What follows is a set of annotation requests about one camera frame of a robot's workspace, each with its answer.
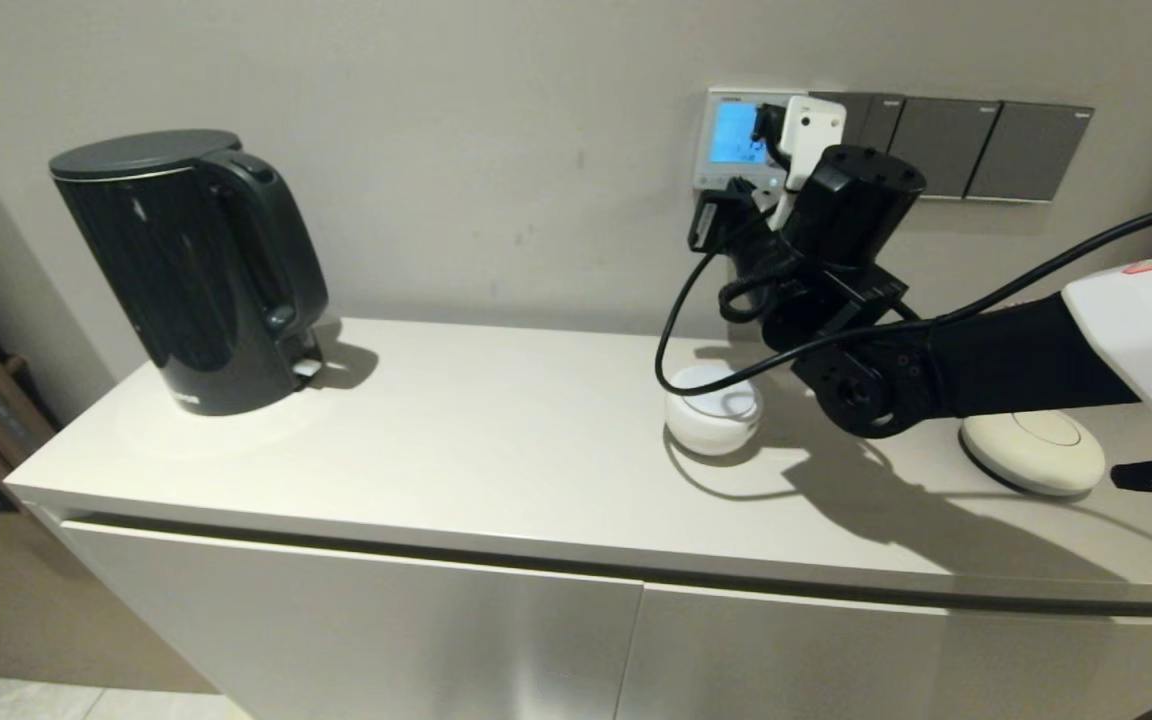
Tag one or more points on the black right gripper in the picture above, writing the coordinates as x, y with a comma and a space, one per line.
856, 205

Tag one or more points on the white wall thermostat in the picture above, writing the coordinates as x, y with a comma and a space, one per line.
721, 130

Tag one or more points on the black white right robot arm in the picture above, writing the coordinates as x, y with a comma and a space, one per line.
996, 360

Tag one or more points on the small white round device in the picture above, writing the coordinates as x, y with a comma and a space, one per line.
711, 430

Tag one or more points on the white sideboard cabinet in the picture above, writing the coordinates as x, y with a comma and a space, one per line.
496, 450

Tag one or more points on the cream flat round disc device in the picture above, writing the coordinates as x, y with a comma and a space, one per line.
1031, 450

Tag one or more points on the black electric kettle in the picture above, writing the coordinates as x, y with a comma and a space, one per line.
186, 270

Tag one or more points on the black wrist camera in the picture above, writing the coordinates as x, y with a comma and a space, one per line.
768, 125

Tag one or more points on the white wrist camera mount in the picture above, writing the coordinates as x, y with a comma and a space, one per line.
814, 135

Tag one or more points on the grey triple rocker wall switch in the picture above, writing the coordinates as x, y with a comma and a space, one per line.
881, 120

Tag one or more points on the grey wall switch plate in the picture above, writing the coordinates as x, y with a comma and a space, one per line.
951, 145
1031, 150

